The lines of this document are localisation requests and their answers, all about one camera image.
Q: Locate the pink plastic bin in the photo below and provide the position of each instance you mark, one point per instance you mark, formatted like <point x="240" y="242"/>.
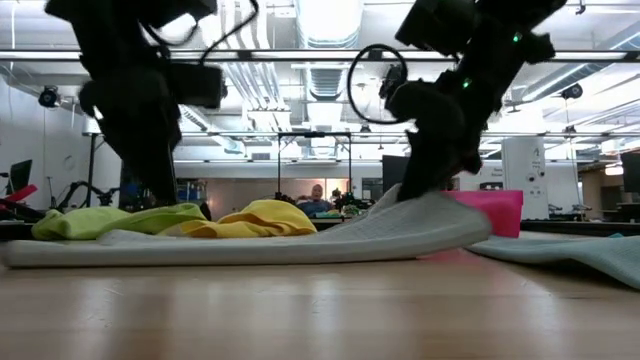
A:
<point x="500" y="215"/>

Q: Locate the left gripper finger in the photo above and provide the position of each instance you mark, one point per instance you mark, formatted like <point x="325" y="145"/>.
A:
<point x="171" y="170"/>
<point x="145" y="175"/>

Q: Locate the black ceiling dome camera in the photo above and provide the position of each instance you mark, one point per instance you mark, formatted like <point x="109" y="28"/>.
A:
<point x="572" y="91"/>
<point x="49" y="96"/>

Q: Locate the black hanging camera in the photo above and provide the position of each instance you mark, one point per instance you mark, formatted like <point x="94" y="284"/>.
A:
<point x="387" y="75"/>

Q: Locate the person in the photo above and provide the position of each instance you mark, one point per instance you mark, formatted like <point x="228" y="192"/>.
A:
<point x="316" y="204"/>

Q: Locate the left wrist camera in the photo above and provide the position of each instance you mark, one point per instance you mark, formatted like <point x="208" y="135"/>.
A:
<point x="197" y="85"/>

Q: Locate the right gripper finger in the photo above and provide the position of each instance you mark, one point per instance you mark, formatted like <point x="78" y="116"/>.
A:
<point x="414" y="170"/>
<point x="440" y="170"/>

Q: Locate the silver ceiling air duct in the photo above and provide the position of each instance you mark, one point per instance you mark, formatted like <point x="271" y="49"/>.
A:
<point x="327" y="20"/>

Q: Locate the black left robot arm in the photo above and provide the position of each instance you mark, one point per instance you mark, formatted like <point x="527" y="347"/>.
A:
<point x="100" y="30"/>

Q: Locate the black aluminium table frame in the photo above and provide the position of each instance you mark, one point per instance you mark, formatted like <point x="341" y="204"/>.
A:
<point x="575" y="227"/>

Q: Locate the lime green microfiber towel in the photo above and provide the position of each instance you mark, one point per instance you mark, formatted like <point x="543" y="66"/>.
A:
<point x="100" y="220"/>

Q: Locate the white column cabinet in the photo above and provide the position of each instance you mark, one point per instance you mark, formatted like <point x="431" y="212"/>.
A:
<point x="525" y="170"/>

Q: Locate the red object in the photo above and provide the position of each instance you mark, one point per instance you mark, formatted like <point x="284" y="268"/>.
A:
<point x="20" y="194"/>

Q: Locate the golden yellow microfiber towel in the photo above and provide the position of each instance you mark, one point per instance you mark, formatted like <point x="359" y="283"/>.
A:
<point x="270" y="220"/>

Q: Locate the light blue microfiber towel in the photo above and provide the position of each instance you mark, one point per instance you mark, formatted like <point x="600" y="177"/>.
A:
<point x="575" y="250"/>

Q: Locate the black background robot arm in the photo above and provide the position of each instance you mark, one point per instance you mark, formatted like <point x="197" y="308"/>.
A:
<point x="80" y="187"/>

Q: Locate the small black monitor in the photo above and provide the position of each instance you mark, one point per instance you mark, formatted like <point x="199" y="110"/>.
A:
<point x="21" y="176"/>

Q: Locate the grey microfiber towel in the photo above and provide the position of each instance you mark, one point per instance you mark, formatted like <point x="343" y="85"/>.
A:
<point x="300" y="240"/>

